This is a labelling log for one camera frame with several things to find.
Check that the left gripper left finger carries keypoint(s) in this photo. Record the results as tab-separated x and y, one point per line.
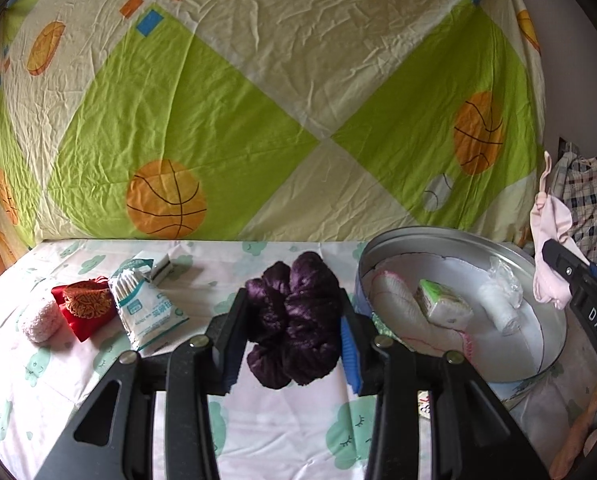
111	436

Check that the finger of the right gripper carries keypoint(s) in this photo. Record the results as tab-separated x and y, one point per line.
568	266

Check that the pink fabric pouch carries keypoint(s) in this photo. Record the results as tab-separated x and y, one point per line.
550	221

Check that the white gauze bandage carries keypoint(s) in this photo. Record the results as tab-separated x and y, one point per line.
501	297

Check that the cotton swab packet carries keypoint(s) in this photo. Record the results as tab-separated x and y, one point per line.
146	312

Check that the green tissue pack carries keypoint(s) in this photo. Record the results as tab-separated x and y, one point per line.
442	306

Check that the red embroidered drawstring pouch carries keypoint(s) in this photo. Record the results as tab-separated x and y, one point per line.
86	306

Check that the white pink-edged cloth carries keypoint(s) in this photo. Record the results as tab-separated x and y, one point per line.
397	314

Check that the white sponge block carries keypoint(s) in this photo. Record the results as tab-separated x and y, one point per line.
159	267

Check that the purple scrunchie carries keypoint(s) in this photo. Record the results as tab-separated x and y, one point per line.
294	321

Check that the person's right hand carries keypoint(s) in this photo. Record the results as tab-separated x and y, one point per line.
574	443

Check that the plaid fabric pile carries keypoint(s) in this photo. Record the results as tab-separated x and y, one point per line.
574	182

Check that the round cookie tin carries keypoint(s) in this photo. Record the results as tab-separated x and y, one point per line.
510	365

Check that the sports print hanging sheet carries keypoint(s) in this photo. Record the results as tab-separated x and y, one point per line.
262	120

